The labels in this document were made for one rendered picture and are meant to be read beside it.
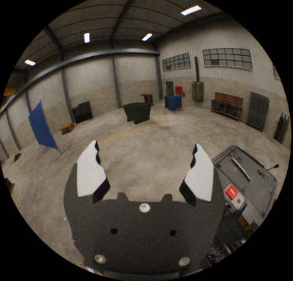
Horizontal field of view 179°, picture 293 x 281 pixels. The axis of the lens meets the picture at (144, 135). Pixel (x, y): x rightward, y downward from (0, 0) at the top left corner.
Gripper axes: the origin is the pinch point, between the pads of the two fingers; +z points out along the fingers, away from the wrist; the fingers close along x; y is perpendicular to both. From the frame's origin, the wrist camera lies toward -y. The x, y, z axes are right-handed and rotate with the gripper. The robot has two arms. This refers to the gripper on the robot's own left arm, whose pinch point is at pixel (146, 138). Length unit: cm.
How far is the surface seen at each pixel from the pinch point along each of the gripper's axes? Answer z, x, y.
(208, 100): 621, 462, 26
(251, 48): 314, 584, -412
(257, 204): -16, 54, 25
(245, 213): -15, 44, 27
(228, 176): 8, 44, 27
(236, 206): -9.3, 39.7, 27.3
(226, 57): 487, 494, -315
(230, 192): -1.5, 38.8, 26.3
